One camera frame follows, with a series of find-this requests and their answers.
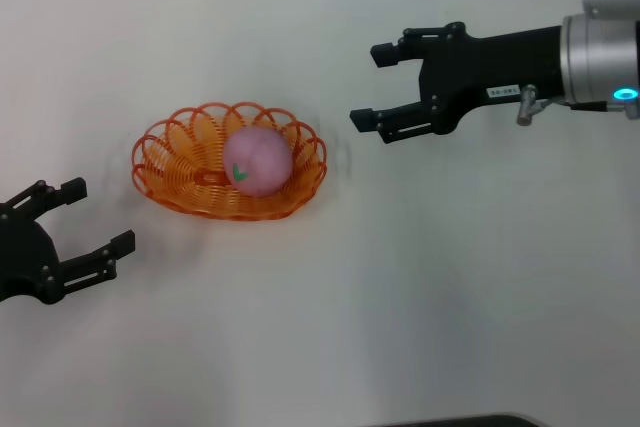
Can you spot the pink peach with green leaf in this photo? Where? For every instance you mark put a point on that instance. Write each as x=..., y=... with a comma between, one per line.
x=260, y=157

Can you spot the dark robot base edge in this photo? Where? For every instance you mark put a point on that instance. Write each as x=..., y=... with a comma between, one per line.
x=475, y=422

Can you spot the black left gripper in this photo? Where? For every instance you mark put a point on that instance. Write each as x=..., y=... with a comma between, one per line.
x=30, y=262

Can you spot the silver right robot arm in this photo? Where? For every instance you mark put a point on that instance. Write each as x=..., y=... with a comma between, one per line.
x=600, y=62

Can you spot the orange woven plastic basket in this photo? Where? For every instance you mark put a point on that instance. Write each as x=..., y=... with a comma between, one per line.
x=200, y=202

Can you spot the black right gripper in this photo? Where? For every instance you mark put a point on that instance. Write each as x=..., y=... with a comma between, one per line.
x=490, y=67

